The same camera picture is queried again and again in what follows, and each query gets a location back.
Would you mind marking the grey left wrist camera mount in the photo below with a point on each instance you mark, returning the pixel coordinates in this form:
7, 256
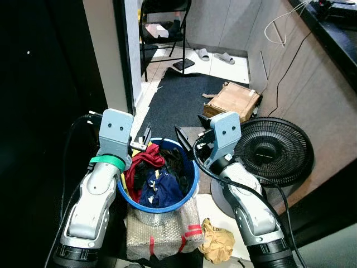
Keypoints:
115, 131

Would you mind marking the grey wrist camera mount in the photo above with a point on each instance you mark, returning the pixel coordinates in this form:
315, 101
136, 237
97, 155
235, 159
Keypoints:
115, 131
226, 134

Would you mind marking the bubble wrap package red tape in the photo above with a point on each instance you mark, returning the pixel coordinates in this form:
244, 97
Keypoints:
162, 234

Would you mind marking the blue plastic laundry basket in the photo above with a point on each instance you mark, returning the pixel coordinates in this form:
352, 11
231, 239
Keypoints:
162, 207

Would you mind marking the brown cardboard box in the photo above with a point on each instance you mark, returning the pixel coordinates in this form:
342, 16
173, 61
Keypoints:
234, 100

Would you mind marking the crumpled brown paper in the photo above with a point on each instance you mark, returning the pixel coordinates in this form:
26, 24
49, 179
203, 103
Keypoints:
217, 243

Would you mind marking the black countertop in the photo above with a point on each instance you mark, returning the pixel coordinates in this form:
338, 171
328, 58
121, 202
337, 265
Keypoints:
334, 39

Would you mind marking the wood grain cabinet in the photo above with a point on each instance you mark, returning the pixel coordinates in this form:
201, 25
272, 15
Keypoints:
312, 95

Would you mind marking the beige door dark frame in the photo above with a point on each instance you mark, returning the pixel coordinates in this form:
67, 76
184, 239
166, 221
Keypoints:
103, 50

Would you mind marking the grey slipper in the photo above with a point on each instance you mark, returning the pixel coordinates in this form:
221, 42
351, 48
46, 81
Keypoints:
226, 58
202, 54

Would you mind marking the red garment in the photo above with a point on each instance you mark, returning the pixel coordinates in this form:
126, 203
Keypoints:
142, 164

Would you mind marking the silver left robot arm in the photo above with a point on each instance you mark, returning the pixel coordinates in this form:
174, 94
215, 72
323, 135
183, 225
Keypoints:
92, 206

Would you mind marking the black tablet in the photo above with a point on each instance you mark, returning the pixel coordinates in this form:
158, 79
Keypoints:
183, 65

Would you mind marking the dark floor mat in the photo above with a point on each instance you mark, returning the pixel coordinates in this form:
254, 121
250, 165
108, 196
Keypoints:
178, 97

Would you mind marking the black folding chair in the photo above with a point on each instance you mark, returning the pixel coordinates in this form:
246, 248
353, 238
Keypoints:
167, 11

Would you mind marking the navy blue garment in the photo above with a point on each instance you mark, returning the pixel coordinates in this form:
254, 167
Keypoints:
159, 190

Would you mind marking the black floor fan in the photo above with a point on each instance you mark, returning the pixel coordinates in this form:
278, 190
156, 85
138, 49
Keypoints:
273, 151

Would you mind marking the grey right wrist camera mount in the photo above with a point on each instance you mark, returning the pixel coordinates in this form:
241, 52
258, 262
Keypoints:
226, 134

